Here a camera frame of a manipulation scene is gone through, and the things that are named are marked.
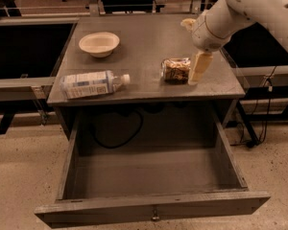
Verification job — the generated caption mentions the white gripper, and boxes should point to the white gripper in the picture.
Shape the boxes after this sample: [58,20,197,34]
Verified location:
[180,11,230,85]

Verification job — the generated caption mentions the orange soda can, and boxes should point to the orange soda can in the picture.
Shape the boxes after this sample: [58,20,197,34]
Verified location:
[161,57,191,84]

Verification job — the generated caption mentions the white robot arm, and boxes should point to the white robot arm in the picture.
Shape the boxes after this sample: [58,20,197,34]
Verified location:
[180,0,288,85]

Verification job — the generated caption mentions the open grey top drawer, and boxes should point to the open grey top drawer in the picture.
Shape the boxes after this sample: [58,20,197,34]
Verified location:
[35,105,270,228]

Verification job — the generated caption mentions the metal drawer knob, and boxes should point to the metal drawer knob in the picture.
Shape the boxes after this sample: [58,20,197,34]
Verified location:
[151,207,160,221]

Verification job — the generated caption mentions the grey wooden cabinet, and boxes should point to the grey wooden cabinet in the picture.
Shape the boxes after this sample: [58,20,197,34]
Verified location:
[48,14,245,135]

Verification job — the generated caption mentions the white paper bowl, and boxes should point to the white paper bowl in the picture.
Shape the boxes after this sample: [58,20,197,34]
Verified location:
[79,32,120,58]

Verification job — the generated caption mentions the clear plastic water bottle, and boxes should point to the clear plastic water bottle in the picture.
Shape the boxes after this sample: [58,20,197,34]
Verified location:
[60,70,131,99]

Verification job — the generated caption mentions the black cable loop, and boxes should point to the black cable loop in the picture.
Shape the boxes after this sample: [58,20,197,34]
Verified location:
[89,108,144,150]

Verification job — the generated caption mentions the black floor cables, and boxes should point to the black floor cables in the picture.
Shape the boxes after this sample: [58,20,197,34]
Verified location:
[230,65,277,150]

